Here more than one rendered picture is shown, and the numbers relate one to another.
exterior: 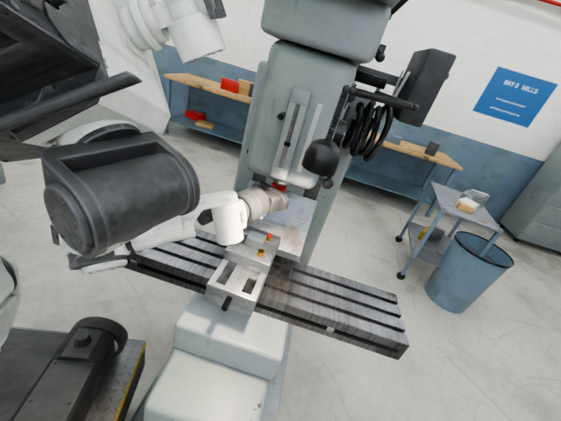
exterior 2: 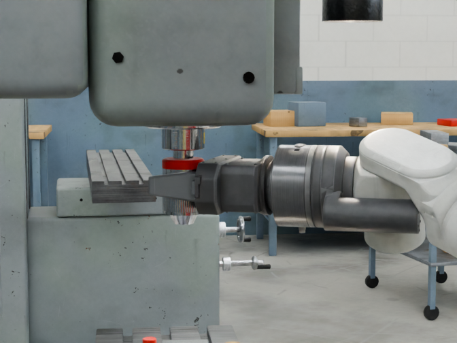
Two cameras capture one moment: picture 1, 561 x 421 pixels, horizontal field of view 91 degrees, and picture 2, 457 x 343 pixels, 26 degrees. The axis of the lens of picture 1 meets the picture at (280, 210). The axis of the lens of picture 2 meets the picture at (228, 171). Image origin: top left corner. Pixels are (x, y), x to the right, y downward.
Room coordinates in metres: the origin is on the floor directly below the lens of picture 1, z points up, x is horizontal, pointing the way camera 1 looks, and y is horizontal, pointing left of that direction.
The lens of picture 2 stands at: (0.87, 1.11, 1.38)
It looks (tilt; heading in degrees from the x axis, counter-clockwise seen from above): 7 degrees down; 262
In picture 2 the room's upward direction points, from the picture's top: straight up
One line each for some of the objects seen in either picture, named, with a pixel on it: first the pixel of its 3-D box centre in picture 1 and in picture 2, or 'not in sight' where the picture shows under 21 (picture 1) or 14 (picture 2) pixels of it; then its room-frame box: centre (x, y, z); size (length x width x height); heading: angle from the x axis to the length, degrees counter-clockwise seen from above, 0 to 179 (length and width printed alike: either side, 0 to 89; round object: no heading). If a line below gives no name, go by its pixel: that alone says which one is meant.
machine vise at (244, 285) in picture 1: (249, 260); not in sight; (0.74, 0.05, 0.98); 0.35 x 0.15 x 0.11; 176
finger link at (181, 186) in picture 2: not in sight; (175, 186); (0.78, 0.06, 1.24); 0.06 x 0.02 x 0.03; 156
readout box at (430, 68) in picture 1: (418, 88); not in sight; (1.05, -0.32, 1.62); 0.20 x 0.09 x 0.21; 178
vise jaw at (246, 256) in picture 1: (249, 256); not in sight; (0.71, 0.05, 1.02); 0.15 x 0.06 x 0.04; 86
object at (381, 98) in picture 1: (385, 99); not in sight; (0.60, -0.13, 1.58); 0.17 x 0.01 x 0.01; 116
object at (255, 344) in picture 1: (247, 295); not in sight; (0.77, 0.03, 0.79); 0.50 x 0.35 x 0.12; 178
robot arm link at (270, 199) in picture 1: (260, 201); (263, 187); (0.68, 0.06, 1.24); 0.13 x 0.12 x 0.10; 66
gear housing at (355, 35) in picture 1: (325, 28); not in sight; (0.81, 0.02, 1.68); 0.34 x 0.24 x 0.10; 178
